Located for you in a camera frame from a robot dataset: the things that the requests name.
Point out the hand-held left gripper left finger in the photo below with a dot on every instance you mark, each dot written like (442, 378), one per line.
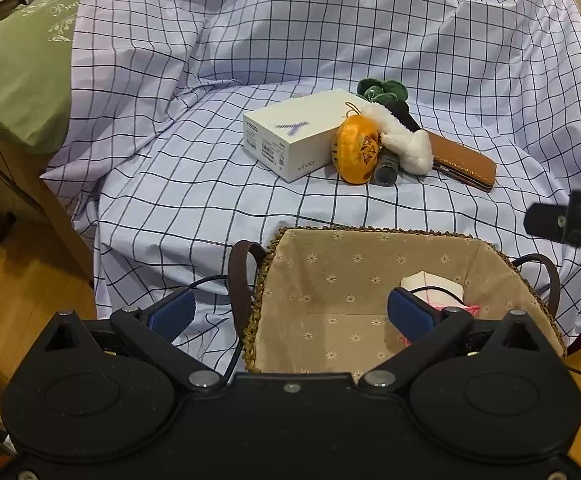
(173, 312)

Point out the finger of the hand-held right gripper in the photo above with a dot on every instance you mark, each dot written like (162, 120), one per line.
(545, 221)

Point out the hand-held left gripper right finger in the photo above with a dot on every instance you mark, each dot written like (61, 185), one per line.
(410, 317)

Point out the woven basket with floral liner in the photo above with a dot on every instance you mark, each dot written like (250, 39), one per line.
(330, 285)

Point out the white fluffy plush toy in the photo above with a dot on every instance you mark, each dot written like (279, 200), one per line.
(410, 147)

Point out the orange plush pouch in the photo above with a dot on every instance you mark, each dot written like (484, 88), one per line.
(353, 152)

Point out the green plush toy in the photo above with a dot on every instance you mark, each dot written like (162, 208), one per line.
(385, 91)

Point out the white tissue packet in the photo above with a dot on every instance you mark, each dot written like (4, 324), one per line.
(433, 280)

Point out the brown leather case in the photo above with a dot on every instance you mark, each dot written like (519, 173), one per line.
(463, 160)

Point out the checkered lilac bed sheet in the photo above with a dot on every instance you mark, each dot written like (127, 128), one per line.
(220, 210)

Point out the grey transparent bottle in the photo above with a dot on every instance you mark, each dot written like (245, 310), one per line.
(385, 170)

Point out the black cylinder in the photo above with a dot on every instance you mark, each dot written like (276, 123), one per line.
(404, 117)

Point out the wooden cabinet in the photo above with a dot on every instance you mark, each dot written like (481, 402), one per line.
(30, 200)

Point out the white cardboard box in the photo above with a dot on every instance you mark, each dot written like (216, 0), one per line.
(290, 135)

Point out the green embroidered pillow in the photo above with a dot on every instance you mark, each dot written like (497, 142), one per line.
(15, 75)

